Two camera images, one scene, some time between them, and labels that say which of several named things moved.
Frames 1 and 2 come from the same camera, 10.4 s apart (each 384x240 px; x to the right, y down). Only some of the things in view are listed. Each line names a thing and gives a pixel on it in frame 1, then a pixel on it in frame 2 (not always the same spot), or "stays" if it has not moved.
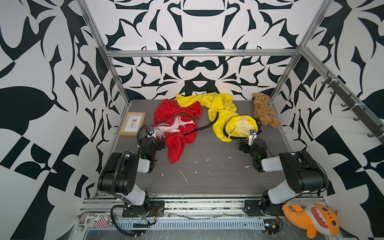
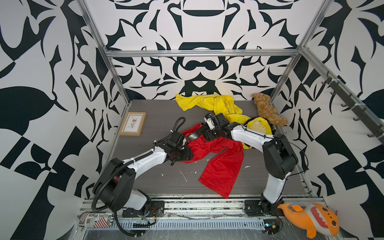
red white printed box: [95, 219] stays
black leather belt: [205, 129] → [196, 134]
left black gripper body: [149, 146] → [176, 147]
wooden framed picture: [133, 120] stays
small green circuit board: [271, 226] stays
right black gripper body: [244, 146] → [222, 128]
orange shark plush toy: [314, 217] stays
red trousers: [176, 124] → [223, 174]
